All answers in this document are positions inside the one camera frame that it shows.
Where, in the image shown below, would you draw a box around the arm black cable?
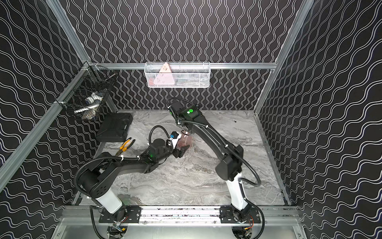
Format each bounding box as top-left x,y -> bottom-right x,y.
167,97 -> 266,239
147,124 -> 171,150

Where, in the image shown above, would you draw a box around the pink triangular card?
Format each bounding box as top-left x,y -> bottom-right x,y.
153,62 -> 175,87

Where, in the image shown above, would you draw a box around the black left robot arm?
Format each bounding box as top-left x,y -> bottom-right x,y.
74,138 -> 190,214

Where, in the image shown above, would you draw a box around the clear plastic wall basket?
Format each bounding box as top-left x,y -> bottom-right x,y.
144,62 -> 211,88

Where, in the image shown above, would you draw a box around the yellow black handled pliers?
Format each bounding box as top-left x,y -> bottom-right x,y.
115,137 -> 136,156

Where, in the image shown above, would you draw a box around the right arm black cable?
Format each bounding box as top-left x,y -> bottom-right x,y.
167,97 -> 266,239

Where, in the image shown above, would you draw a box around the aluminium frame post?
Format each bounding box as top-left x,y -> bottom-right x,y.
46,0 -> 91,63

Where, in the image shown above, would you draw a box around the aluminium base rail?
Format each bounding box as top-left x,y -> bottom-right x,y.
61,205 -> 300,226

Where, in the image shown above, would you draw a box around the black wire mesh basket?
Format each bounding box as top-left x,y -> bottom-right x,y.
58,65 -> 117,121

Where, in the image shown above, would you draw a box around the black plastic tool case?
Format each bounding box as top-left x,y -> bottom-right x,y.
95,113 -> 133,142

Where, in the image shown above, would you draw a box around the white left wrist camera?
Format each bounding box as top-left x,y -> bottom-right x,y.
167,131 -> 182,150

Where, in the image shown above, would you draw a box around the white items in mesh basket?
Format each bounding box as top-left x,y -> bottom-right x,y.
74,93 -> 103,120

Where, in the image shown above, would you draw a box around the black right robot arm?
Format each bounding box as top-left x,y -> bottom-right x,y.
166,98 -> 249,212

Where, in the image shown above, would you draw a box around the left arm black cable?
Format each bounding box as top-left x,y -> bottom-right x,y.
147,124 -> 171,150

